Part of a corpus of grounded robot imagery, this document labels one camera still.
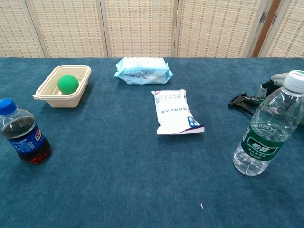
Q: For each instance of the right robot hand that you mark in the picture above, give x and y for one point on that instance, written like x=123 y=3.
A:
x=276 y=80

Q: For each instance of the green spray bottle black trigger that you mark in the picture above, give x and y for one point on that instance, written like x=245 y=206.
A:
x=240 y=102

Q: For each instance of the clear water bottle green label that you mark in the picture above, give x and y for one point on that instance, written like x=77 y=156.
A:
x=261 y=145

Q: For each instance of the small Pepsi cola bottle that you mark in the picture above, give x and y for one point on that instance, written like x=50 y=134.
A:
x=23 y=140

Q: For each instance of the white pouch with blue print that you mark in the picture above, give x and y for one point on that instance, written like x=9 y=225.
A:
x=173 y=111

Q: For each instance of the light blue wet wipes pack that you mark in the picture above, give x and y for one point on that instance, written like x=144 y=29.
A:
x=142 y=71

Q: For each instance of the beige woven folding screen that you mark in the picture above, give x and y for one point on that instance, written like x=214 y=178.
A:
x=140 y=28

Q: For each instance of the blue table cloth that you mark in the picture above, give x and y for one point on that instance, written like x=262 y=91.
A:
x=118 y=178

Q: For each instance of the green ball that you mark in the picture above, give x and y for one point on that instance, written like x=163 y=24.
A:
x=68 y=84

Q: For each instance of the beige plastic food container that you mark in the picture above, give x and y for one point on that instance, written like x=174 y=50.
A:
x=61 y=101

